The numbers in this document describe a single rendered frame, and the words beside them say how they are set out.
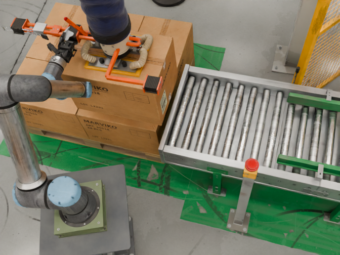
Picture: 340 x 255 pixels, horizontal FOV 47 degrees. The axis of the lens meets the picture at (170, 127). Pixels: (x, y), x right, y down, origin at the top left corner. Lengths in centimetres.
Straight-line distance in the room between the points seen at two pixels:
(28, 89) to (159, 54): 90
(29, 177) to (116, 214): 54
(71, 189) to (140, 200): 115
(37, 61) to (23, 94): 153
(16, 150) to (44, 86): 35
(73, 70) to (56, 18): 115
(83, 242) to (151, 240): 82
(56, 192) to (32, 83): 57
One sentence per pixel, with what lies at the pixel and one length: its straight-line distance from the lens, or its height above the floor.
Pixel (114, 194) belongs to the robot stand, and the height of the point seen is 75.
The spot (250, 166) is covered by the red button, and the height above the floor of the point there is 104.
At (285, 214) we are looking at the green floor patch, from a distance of 305.
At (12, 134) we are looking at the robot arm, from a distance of 189.
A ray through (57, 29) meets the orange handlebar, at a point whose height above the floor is 121.
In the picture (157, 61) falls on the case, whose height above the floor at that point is 107.
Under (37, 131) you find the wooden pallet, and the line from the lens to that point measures 349.
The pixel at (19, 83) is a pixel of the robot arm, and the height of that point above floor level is 161.
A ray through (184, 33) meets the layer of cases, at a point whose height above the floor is 54.
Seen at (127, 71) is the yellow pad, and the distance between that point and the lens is 228.
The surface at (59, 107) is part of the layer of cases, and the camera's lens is 294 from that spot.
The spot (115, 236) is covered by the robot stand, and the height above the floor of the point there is 75.
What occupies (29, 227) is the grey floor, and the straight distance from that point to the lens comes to 326.
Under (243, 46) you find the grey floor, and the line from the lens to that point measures 377.
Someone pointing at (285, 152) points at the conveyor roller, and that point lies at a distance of 262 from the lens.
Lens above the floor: 288
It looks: 61 degrees down
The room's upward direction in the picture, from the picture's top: 10 degrees counter-clockwise
